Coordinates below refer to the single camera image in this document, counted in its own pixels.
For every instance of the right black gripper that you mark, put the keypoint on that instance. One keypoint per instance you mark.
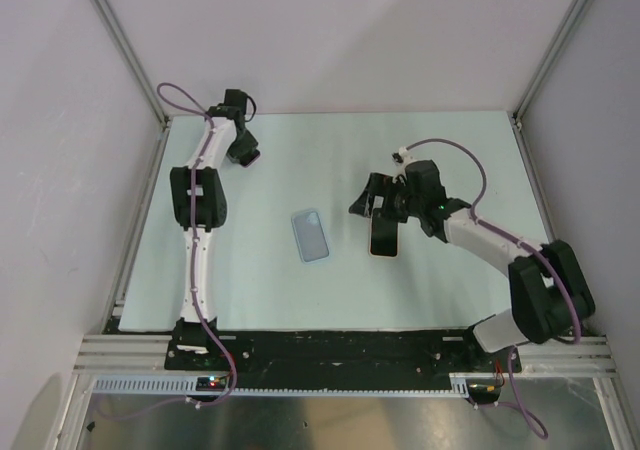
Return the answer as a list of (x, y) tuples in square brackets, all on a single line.
[(378, 185)]

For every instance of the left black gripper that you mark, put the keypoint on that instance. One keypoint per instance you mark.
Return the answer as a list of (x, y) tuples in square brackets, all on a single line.
[(247, 144)]

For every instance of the black smartphone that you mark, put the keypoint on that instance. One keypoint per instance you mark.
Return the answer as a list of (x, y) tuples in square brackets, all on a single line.
[(385, 237)]

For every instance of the beige phone case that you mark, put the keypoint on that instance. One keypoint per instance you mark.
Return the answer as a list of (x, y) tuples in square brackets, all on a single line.
[(372, 247)]

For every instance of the black phone with red edge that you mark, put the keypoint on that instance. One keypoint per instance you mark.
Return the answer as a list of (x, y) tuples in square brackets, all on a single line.
[(246, 159)]

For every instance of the translucent blue phone case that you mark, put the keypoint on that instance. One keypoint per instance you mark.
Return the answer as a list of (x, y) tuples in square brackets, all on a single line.
[(310, 236)]

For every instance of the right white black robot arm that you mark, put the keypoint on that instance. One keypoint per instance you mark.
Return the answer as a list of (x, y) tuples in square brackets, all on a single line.
[(549, 294)]

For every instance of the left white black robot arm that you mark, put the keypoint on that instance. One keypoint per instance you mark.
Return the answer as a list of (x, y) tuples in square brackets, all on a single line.
[(200, 208)]

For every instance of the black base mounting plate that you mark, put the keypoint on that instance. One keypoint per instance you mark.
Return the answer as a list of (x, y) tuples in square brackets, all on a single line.
[(331, 360)]

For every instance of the left controller board with LEDs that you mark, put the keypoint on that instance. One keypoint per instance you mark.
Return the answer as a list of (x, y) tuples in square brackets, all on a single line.
[(212, 382)]

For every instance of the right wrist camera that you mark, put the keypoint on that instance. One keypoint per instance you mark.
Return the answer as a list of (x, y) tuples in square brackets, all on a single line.
[(402, 158)]

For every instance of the left aluminium frame post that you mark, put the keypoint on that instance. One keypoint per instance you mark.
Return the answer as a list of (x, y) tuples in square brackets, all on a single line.
[(117, 33)]

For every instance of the aluminium frame post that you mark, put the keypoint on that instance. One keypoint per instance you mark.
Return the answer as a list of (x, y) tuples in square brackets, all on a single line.
[(117, 33), (569, 24)]

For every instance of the right controller board with wires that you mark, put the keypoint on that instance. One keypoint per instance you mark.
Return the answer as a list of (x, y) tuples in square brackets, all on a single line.
[(483, 394)]

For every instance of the white slotted cable duct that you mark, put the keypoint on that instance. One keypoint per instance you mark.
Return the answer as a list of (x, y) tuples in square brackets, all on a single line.
[(186, 386)]

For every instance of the front aluminium frame rail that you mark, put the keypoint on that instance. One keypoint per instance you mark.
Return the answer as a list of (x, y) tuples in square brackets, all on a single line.
[(146, 353)]

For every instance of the right aluminium frame post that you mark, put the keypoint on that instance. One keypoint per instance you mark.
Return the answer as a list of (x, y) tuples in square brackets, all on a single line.
[(569, 24)]

